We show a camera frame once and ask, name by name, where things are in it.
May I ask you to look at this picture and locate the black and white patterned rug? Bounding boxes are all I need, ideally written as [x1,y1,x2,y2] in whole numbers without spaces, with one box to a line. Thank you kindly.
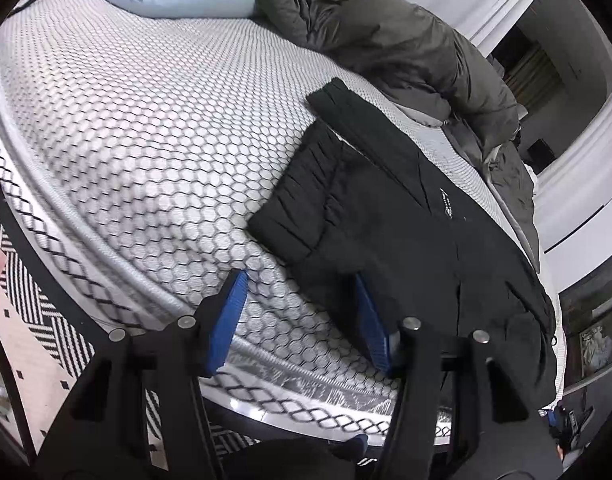
[0,180,257,466]

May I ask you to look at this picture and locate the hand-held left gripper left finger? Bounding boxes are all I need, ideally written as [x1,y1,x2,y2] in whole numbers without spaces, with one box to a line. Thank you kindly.
[33,269,249,480]

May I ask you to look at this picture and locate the grey-green duvet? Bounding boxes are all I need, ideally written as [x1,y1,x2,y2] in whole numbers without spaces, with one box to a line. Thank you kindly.
[231,0,542,273]

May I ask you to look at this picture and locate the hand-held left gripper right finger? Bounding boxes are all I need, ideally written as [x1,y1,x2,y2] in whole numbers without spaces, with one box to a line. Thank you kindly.
[355,275,562,480]

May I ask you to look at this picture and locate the black pants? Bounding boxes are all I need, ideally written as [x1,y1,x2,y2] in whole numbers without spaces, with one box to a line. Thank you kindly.
[246,78,559,411]

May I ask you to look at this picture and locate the framed picture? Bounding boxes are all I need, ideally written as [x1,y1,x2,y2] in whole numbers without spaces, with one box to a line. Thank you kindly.
[560,260,612,393]

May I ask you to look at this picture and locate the honeycomb patterned bed mattress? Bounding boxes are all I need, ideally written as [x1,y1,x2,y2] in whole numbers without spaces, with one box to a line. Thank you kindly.
[0,10,569,448]

